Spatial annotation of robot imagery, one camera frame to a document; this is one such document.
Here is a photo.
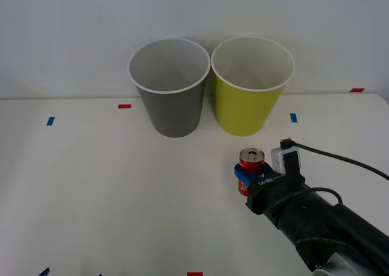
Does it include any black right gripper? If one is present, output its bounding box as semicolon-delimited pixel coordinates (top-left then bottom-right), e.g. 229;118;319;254
233;162;306;215

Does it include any red drink can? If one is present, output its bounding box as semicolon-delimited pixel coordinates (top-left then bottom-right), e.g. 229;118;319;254
237;148;266;197

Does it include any yellow-green plastic waste bin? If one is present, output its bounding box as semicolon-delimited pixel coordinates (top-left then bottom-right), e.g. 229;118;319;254
210;35;296;137

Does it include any grey plastic waste bin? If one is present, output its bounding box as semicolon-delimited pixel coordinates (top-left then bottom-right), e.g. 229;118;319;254
127;37;212;139

